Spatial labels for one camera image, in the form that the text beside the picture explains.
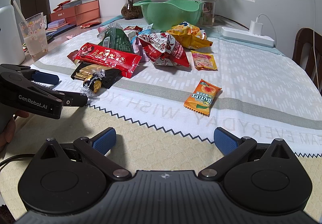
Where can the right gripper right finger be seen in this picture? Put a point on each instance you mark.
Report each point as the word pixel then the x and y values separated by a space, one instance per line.
pixel 235 150

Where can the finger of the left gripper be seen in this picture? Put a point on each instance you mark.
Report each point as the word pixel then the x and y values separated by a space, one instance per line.
pixel 72 99
pixel 45 78

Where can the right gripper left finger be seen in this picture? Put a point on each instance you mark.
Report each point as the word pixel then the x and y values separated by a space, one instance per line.
pixel 94 150

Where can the gold candy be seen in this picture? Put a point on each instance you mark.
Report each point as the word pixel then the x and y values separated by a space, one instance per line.
pixel 93 82

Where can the black gold snack packet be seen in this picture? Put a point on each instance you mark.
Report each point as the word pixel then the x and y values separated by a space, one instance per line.
pixel 110 77

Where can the orange fruit candy packet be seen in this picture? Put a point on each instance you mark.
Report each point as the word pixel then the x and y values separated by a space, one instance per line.
pixel 201 99

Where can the long red snack bar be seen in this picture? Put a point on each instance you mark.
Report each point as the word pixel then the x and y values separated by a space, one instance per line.
pixel 124 61

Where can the green snack bag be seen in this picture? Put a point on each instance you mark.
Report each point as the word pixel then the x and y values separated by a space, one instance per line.
pixel 115 38

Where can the yellow pink snack packet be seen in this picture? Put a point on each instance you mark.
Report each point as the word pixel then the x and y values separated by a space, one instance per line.
pixel 204 61

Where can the red white patterned snack bag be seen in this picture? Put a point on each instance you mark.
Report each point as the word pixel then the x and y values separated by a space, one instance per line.
pixel 163 49

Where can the yellow chips bag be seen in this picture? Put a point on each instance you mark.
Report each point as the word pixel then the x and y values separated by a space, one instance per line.
pixel 190 36

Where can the blue white snack packet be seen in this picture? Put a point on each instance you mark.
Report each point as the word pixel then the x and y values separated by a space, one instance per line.
pixel 146 30

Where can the person's left hand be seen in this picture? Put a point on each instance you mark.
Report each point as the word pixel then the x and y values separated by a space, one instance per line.
pixel 8 133

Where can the white appliance jug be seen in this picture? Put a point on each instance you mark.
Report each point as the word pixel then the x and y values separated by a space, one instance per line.
pixel 11 50

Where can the printed plastic cup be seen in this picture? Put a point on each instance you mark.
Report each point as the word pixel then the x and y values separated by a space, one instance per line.
pixel 34 34

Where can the purple small box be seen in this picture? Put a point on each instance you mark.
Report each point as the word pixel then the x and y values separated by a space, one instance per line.
pixel 56 24

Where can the red packet on table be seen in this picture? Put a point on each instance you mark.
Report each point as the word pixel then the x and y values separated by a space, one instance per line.
pixel 90 24

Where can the orange stacked gift boxes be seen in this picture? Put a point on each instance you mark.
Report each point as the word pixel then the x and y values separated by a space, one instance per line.
pixel 79 14

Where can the white power strip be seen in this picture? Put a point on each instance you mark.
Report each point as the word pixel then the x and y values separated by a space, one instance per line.
pixel 246 36

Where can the dark wooden chair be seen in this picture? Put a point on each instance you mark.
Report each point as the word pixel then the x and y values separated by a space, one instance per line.
pixel 307 54

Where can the green plastic bowl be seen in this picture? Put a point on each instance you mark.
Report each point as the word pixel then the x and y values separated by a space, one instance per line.
pixel 164 15

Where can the white charger with cable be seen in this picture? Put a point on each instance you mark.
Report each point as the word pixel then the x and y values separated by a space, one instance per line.
pixel 255 30

